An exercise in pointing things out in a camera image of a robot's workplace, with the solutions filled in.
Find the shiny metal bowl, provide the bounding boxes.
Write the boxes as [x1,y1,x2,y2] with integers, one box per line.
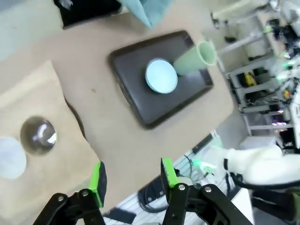
[19,114,58,156]

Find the white metal rack shelving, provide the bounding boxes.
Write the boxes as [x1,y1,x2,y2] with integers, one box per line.
[212,0,300,137]

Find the beige cloth mat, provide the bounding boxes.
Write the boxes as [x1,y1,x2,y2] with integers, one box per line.
[0,60,99,225]

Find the yellow tool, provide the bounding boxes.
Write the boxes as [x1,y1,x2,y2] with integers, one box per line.
[243,72,255,87]

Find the light blue cloth mat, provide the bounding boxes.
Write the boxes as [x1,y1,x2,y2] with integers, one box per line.
[123,0,174,28]

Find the pale green cup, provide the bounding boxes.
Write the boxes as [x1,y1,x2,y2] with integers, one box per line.
[173,40,218,76]

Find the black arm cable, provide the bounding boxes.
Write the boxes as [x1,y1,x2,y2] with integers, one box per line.
[224,158,300,191]

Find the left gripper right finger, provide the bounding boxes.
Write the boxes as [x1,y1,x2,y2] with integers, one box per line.
[160,157,254,225]

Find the dark brown tray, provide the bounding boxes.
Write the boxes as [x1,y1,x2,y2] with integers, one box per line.
[108,30,215,130]

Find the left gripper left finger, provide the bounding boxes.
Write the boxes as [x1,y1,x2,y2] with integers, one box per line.
[32,161,107,225]

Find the small white plate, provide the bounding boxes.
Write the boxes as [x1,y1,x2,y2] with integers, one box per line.
[0,136,27,180]

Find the light blue plate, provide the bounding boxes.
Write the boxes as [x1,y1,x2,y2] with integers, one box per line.
[145,58,178,95]

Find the coiled black cable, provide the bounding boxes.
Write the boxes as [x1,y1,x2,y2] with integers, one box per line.
[137,179,170,213]

